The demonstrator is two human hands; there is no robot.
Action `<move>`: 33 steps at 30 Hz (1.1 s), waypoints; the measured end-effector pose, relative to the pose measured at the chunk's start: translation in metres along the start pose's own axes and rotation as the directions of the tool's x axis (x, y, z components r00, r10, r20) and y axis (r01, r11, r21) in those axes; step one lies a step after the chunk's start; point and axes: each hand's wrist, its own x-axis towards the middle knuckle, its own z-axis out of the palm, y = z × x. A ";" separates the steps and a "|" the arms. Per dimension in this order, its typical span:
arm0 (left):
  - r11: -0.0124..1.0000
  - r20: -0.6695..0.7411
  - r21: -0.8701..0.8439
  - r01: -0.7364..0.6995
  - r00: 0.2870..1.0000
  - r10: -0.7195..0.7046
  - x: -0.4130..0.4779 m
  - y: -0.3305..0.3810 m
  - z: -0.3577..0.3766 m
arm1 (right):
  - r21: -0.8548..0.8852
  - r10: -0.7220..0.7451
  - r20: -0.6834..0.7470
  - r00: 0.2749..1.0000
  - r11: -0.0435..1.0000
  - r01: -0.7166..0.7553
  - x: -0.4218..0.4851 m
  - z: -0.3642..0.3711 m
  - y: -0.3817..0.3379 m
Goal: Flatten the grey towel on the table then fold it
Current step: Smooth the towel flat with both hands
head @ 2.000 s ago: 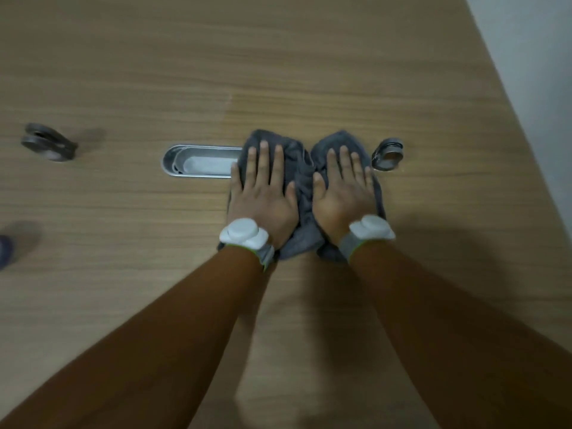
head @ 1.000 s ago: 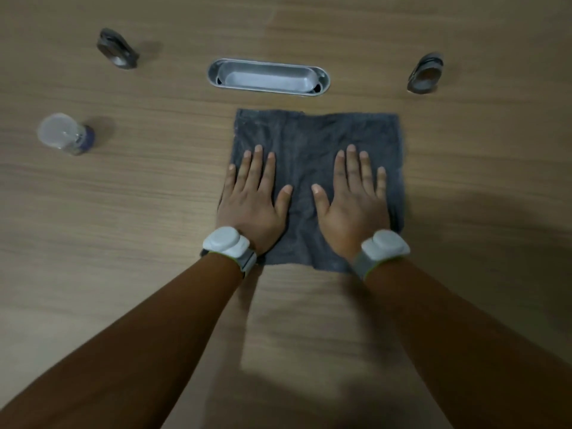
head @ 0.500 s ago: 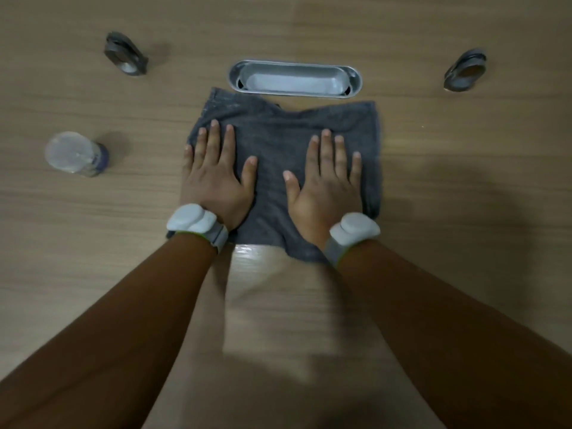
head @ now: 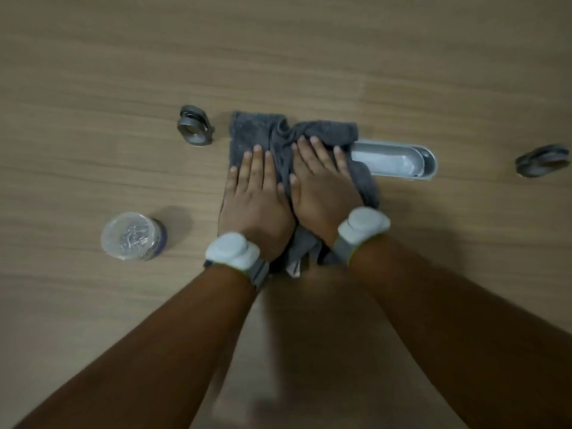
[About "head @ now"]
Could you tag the person's left hand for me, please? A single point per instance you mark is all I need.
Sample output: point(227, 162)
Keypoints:
point(254, 209)

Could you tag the person's right hand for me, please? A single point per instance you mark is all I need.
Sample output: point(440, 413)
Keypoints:
point(324, 196)

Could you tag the grey cloth towel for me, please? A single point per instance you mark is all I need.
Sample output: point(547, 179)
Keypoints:
point(259, 129)

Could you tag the clear plastic shaker jar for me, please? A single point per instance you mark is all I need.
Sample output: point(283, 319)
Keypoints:
point(132, 236)

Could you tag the person's right forearm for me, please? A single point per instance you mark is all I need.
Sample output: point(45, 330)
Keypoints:
point(469, 335)

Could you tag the person's left forearm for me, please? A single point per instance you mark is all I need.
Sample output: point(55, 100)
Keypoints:
point(156, 352)

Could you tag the white wrist tracker grey band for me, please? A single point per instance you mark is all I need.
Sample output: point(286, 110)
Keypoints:
point(230, 250)
point(364, 223)

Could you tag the metal partition clamp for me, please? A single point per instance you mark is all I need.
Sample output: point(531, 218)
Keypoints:
point(195, 127)
point(543, 161)

